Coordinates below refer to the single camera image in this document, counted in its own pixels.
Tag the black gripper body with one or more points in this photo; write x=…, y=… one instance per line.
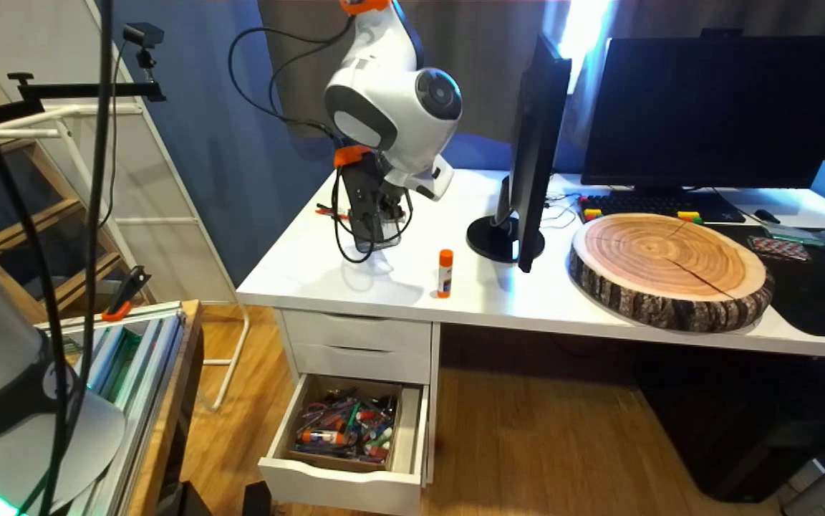
x=374, y=197

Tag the orange capped glue stick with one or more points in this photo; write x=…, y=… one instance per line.
x=445, y=277

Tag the grey round robot base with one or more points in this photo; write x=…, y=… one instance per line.
x=13, y=402

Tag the white drawer cabinet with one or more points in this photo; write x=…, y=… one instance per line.
x=357, y=346

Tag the black monitor with round stand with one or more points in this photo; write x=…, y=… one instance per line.
x=537, y=145

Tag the colourful markers pile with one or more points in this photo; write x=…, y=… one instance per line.
x=345, y=428

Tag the open white drawer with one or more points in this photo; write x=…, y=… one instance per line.
x=403, y=449

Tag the white metal rack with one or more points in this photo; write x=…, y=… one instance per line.
x=159, y=163

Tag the wooden crate with folders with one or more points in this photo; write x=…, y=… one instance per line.
x=143, y=383

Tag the black keyboard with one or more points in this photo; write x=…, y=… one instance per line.
x=660, y=204

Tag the black webcam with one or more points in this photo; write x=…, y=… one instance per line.
x=143, y=38

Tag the wood slice cushion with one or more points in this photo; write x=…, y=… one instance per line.
x=672, y=269

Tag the wide black monitor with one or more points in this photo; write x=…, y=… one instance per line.
x=718, y=117

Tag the wooden ladder shelf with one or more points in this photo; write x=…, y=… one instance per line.
x=13, y=224

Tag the white papers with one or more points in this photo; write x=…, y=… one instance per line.
x=815, y=203

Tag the black mouse mat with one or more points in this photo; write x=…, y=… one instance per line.
x=824, y=289

